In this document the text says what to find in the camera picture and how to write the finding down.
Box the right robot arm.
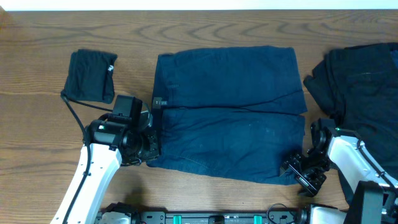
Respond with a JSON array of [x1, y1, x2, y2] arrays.
[[280, 118, 397, 223]]

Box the black clothes pile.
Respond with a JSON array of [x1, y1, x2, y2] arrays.
[[303, 42, 397, 178]]

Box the dark blue shorts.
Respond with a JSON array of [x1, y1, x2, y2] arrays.
[[149, 45, 307, 185]]

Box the small folded black garment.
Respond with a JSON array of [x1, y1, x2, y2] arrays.
[[62, 49, 118, 104]]

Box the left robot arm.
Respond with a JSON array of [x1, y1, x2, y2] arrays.
[[52, 110, 159, 223]]

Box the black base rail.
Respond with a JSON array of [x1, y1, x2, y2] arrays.
[[95, 202, 352, 224]]

